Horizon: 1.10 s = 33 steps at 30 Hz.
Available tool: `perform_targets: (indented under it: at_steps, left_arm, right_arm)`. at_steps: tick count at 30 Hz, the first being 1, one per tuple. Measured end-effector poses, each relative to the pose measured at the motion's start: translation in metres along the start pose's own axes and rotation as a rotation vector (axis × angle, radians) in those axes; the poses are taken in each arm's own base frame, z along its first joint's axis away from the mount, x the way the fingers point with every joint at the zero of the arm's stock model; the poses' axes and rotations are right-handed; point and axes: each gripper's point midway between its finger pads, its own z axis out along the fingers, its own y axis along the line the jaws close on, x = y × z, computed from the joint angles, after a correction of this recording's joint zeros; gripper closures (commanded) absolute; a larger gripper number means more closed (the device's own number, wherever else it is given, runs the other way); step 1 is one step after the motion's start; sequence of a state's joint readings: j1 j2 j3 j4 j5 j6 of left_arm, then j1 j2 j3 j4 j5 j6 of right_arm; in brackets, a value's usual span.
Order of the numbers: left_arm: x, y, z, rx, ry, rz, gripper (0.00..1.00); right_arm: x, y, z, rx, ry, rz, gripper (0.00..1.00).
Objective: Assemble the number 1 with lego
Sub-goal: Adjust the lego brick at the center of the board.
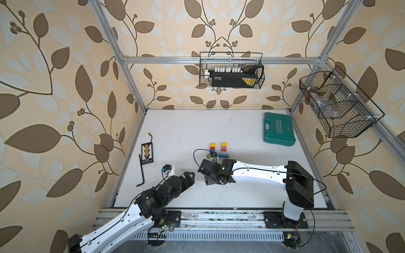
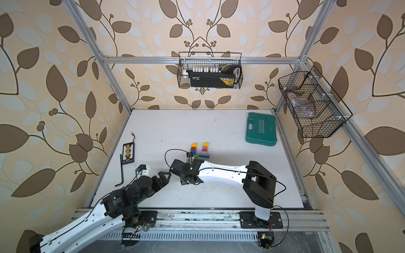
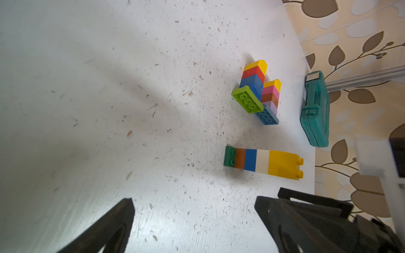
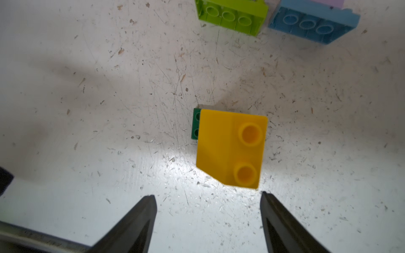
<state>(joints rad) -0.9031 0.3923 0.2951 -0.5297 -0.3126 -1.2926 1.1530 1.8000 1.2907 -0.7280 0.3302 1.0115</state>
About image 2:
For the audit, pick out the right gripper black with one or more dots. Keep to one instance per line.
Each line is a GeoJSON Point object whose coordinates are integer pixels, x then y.
{"type": "Point", "coordinates": [183, 180]}

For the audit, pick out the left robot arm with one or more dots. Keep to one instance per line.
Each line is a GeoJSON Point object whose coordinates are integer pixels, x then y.
{"type": "Point", "coordinates": [118, 209]}

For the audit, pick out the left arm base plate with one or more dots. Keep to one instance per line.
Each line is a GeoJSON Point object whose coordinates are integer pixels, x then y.
{"type": "Point", "coordinates": [143, 219]}

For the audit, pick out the black box in basket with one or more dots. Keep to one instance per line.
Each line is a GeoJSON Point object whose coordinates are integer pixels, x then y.
{"type": "Point", "coordinates": [221, 77]}

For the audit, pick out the black bit holder card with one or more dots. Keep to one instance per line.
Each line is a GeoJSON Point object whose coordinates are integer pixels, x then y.
{"type": "Point", "coordinates": [128, 153]}

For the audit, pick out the wire basket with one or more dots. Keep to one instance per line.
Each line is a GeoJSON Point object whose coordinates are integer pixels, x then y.
{"type": "Point", "coordinates": [193, 59]}
{"type": "Point", "coordinates": [331, 111]}

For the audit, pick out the black hex key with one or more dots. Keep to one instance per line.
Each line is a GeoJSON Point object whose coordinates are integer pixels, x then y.
{"type": "Point", "coordinates": [121, 171]}

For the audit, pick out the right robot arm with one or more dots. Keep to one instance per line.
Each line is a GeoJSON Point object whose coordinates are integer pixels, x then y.
{"type": "Point", "coordinates": [258, 183]}

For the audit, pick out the right wire basket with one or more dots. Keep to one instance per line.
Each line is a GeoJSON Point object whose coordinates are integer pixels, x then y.
{"type": "Point", "coordinates": [331, 111]}

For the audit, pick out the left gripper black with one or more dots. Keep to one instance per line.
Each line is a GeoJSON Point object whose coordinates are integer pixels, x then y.
{"type": "Point", "coordinates": [159, 184]}

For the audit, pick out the back wire basket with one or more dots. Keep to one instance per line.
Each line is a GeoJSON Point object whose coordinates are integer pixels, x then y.
{"type": "Point", "coordinates": [193, 59]}

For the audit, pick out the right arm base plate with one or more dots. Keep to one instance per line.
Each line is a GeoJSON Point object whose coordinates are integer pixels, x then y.
{"type": "Point", "coordinates": [248, 220]}

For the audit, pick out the plastic bag in basket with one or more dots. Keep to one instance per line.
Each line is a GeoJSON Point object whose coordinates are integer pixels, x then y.
{"type": "Point", "coordinates": [303, 108]}

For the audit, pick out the green tool case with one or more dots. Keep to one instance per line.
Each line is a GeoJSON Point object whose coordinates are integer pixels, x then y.
{"type": "Point", "coordinates": [261, 129]}

